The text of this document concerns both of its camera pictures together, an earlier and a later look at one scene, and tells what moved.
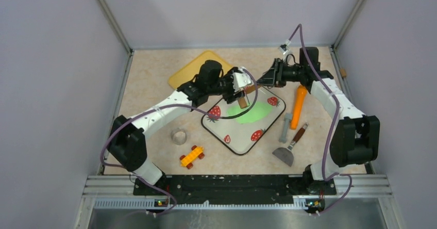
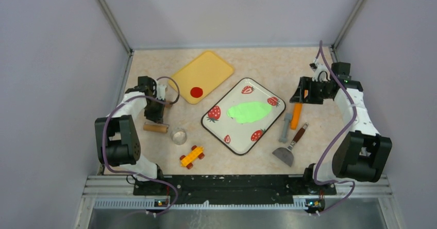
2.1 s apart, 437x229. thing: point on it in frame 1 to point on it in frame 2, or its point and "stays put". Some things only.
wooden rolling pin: (242, 101) to (156, 127)
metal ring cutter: (179, 136) stays put
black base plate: (224, 189) stays put
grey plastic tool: (287, 116) stays put
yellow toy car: (187, 160) stays put
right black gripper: (275, 71) to (306, 83)
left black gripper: (231, 96) to (156, 116)
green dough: (259, 111) stays put
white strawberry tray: (239, 129) stays put
